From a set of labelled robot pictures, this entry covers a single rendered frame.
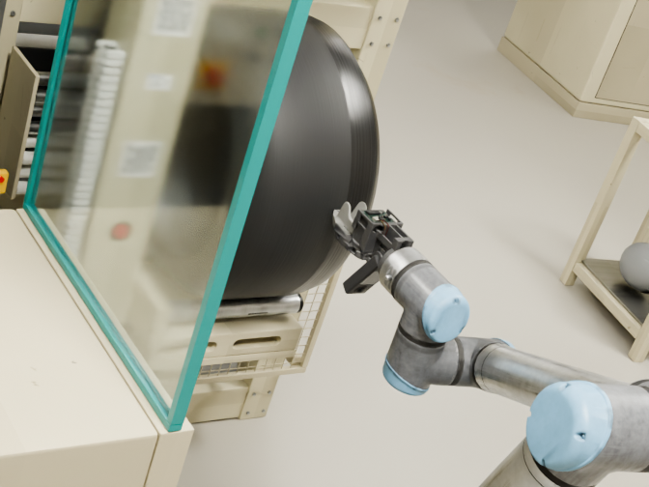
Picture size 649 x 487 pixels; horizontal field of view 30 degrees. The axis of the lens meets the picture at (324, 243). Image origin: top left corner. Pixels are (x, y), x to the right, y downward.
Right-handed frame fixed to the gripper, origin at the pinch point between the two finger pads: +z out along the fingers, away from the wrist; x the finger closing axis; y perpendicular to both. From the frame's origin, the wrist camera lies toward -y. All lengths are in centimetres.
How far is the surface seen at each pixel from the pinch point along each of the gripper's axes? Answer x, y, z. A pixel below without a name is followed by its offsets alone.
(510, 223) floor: -262, -124, 187
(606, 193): -252, -78, 136
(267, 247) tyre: 12.9, -7.4, 1.5
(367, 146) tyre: -5.9, 12.5, 5.5
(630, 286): -264, -110, 114
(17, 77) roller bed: 38, -7, 70
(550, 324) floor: -221, -123, 110
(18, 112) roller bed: 38, -14, 66
